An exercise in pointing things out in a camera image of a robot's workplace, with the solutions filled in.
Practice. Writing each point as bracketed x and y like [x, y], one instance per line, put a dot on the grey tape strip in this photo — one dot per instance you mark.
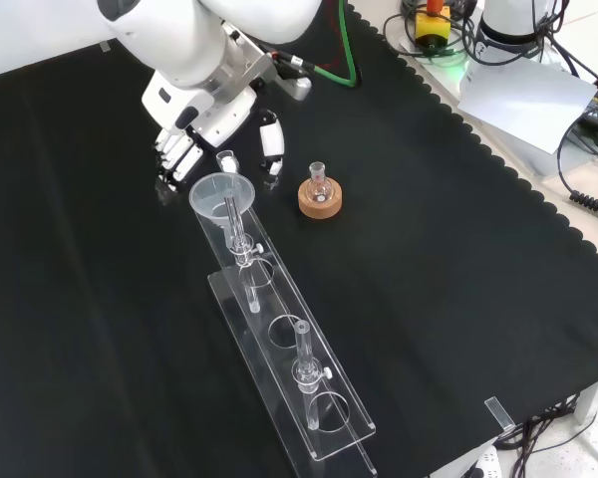
[105, 47]

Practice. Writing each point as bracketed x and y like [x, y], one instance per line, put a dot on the black cloth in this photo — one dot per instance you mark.
[104, 274]

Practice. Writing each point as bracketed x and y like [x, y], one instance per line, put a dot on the white table leg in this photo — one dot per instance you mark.
[592, 401]

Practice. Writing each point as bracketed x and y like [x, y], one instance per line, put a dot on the yellow stop button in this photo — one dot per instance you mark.
[431, 25]

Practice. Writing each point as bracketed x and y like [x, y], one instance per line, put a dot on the clear plastic cloth clip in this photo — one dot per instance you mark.
[498, 413]

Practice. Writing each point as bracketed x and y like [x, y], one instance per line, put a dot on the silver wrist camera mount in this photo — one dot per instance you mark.
[296, 88]

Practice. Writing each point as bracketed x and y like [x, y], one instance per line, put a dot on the pale grey board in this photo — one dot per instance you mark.
[523, 104]

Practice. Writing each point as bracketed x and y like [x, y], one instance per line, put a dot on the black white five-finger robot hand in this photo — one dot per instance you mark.
[179, 102]

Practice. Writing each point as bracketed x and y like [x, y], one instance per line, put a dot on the small round-bottom glass flask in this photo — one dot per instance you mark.
[319, 188]

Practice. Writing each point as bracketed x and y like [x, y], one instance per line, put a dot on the white power strip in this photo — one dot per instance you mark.
[489, 463]

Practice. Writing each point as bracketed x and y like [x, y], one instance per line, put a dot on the clear plastic funnel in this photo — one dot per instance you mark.
[214, 191]

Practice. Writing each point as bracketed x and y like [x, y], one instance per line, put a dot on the clear acrylic funnel stand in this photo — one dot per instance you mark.
[284, 323]

